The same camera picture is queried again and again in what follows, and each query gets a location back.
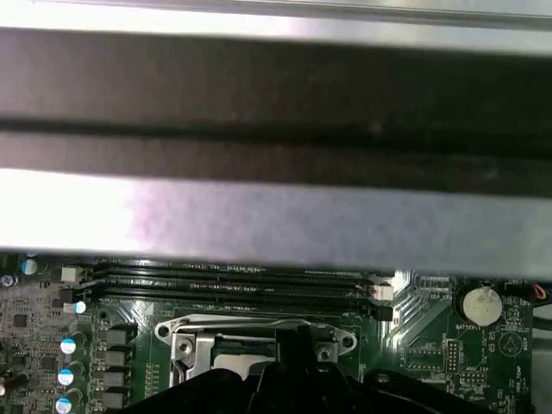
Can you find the CPU socket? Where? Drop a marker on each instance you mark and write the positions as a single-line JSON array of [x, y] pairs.
[[179, 358]]

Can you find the RAM slot with white latches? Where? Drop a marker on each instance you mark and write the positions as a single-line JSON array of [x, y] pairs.
[[215, 282]]

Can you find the silver blue capacitor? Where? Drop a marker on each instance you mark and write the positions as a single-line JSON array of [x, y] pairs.
[[64, 405], [30, 266], [65, 376], [79, 307], [70, 344]]

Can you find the silver CPU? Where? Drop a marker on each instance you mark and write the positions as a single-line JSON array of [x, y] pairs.
[[235, 364]]

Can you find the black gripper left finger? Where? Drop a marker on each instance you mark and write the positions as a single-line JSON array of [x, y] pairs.
[[194, 397]]

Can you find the grey square choke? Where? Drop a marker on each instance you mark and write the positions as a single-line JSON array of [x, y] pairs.
[[114, 336], [113, 357], [111, 399], [113, 379]]

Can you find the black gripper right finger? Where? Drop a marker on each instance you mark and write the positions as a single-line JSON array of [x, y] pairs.
[[431, 401]]

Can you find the green motherboard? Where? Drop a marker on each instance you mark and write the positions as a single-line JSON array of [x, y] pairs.
[[422, 310]]

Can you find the metal socket cover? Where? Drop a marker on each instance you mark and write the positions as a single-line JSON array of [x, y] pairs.
[[205, 353]]

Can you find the round coin cell battery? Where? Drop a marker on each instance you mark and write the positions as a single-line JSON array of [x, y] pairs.
[[478, 306]]

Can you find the black pin header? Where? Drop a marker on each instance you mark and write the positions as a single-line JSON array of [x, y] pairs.
[[450, 355], [472, 379]]

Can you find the RAM slot with black latches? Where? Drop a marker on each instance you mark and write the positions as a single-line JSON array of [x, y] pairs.
[[151, 265], [215, 297]]

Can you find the black PC case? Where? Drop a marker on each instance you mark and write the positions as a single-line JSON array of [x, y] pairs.
[[276, 86]]

